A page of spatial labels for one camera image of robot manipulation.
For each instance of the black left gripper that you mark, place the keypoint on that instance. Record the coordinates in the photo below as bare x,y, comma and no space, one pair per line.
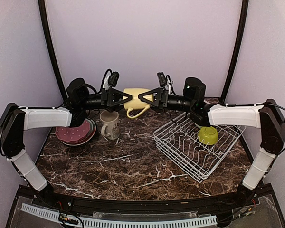
110,97

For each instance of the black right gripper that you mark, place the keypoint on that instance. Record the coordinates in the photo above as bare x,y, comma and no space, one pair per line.
159,95

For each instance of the yellow mug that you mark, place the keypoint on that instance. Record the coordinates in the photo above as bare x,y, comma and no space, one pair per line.
136,103

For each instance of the patterned beige tall mug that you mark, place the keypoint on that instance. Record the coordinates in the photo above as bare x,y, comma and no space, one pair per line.
110,124

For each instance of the red teal floral plate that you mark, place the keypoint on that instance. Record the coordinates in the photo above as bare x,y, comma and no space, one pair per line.
90,135

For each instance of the pink polka dot plate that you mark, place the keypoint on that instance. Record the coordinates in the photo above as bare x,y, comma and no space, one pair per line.
71,135

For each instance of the lime green bowl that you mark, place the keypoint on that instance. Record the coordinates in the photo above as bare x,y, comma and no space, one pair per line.
208,135

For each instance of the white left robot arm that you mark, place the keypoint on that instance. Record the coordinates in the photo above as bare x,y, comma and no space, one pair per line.
15,120

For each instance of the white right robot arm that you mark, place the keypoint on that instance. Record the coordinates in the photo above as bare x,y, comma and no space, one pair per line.
266,116

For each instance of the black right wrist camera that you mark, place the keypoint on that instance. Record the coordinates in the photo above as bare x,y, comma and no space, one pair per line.
194,89

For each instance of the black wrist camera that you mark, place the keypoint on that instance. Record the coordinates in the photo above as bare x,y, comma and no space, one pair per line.
194,89
77,91

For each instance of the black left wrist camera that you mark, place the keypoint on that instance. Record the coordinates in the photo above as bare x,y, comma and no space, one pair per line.
77,91

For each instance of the white wire dish rack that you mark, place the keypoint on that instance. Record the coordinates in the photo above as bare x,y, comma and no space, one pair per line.
179,141

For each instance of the black left corner post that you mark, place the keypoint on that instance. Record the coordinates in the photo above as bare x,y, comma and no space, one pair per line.
50,48

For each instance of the black corner post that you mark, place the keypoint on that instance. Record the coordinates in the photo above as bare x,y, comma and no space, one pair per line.
50,48
236,49

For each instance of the black right corner post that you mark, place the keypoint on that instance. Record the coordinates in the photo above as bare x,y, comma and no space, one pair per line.
236,49

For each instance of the white slotted cable duct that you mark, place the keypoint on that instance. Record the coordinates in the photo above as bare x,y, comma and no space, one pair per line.
114,220

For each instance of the black front table rail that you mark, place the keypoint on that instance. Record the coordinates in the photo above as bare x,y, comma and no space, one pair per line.
220,205

